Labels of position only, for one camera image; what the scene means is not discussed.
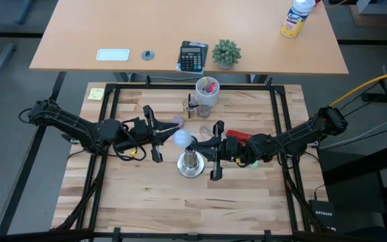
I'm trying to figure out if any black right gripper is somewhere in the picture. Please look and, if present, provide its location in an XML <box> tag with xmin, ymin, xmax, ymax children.
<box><xmin>189</xmin><ymin>120</ymin><xmax>248</xmax><ymax>182</ymax></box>

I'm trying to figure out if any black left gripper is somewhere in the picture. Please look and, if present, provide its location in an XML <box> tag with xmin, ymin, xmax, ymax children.
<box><xmin>131</xmin><ymin>104</ymin><xmax>180</xmax><ymax>164</ymax></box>

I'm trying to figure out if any white lightbulb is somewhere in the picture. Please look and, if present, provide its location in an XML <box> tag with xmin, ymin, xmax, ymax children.
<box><xmin>172</xmin><ymin>128</ymin><xmax>194</xmax><ymax>149</ymax></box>

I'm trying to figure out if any silver metal lamp base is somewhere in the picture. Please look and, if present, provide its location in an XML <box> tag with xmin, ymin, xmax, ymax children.
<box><xmin>176</xmin><ymin>146</ymin><xmax>206</xmax><ymax>179</ymax></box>

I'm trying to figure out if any white textured pen cup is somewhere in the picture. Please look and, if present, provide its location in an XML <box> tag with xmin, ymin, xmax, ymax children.
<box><xmin>194</xmin><ymin>76</ymin><xmax>221</xmax><ymax>108</ymax></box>

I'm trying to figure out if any brown glitter jar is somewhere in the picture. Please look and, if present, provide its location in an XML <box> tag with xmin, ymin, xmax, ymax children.
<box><xmin>198</xmin><ymin>104</ymin><xmax>212</xmax><ymax>120</ymax></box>

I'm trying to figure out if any black calculator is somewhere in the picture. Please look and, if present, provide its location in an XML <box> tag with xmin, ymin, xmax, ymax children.
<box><xmin>179</xmin><ymin>45</ymin><xmax>204</xmax><ymax>73</ymax></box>
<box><xmin>175</xmin><ymin>40</ymin><xmax>210</xmax><ymax>75</ymax></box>

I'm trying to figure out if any grey round desk grommet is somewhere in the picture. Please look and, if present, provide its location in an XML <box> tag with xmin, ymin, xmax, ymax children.
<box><xmin>140</xmin><ymin>50</ymin><xmax>156</xmax><ymax>62</ymax></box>

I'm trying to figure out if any yellow sticky note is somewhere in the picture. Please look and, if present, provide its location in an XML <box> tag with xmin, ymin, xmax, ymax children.
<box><xmin>87</xmin><ymin>87</ymin><xmax>105</xmax><ymax>102</ymax></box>

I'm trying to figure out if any white rectangular desk plate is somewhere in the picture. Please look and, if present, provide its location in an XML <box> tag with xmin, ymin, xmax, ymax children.
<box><xmin>95</xmin><ymin>48</ymin><xmax>131</xmax><ymax>63</ymax></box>

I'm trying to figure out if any green potted succulent plant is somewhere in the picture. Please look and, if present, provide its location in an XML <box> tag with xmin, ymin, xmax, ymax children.
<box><xmin>211</xmin><ymin>38</ymin><xmax>243</xmax><ymax>71</ymax></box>

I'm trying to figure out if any orange wooden desk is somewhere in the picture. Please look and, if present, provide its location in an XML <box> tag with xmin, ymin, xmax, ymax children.
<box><xmin>29</xmin><ymin>0</ymin><xmax>350</xmax><ymax>76</ymax></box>

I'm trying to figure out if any black Netgear box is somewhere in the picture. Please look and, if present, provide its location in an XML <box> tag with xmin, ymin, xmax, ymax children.
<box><xmin>308</xmin><ymin>199</ymin><xmax>337</xmax><ymax>233</ymax></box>

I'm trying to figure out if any yellow Lysol wipes canister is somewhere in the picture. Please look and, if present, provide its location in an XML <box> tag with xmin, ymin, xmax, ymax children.
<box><xmin>279</xmin><ymin>0</ymin><xmax>316</xmax><ymax>39</ymax></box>

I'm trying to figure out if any brown cardboard sheet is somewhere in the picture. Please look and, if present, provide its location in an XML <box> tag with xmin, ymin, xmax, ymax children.
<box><xmin>347</xmin><ymin>4</ymin><xmax>387</xmax><ymax>29</ymax></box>

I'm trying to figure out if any grey box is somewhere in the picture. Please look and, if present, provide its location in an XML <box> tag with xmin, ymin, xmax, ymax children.
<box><xmin>355</xmin><ymin>0</ymin><xmax>387</xmax><ymax>15</ymax></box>

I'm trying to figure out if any gold wire pen cup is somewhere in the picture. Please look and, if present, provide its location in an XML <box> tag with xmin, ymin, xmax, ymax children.
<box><xmin>181</xmin><ymin>93</ymin><xmax>200</xmax><ymax>121</ymax></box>

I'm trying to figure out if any black metal table frame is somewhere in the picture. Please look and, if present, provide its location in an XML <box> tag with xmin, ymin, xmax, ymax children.
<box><xmin>50</xmin><ymin>75</ymin><xmax>331</xmax><ymax>242</ymax></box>

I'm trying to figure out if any grey floor cable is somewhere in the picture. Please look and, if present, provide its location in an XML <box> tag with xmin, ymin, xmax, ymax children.
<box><xmin>318</xmin><ymin>118</ymin><xmax>387</xmax><ymax>149</ymax></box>

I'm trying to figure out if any yellow cable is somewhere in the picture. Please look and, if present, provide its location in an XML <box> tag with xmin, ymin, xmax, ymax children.
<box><xmin>329</xmin><ymin>67</ymin><xmax>387</xmax><ymax>108</ymax></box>

